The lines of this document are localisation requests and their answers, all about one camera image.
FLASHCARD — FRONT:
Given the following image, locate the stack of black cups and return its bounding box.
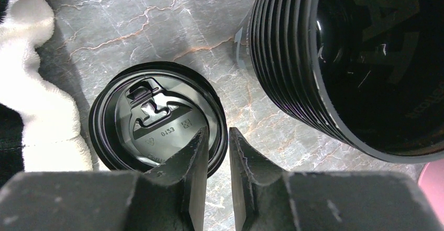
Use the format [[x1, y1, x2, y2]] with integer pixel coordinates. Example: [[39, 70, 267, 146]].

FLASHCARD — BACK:
[[233, 0, 443, 163]]

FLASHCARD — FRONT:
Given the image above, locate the pink straw holder cup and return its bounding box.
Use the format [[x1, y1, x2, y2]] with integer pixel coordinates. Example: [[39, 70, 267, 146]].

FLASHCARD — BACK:
[[418, 159, 443, 225]]

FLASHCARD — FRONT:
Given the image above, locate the black white striped towel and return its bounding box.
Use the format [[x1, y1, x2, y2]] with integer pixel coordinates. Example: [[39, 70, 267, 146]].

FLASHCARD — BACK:
[[1, 0, 94, 184]]

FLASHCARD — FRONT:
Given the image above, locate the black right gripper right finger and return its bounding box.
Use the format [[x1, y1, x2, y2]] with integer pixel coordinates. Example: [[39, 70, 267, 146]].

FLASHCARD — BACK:
[[229, 127, 443, 230]]

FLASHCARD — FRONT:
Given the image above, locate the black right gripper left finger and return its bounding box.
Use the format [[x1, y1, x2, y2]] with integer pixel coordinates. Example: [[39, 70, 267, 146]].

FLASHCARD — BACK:
[[1, 127, 209, 230]]

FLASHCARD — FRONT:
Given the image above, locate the stack of black lids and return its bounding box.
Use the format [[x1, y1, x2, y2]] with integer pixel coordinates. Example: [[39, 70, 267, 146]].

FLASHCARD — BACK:
[[88, 61, 228, 175]]

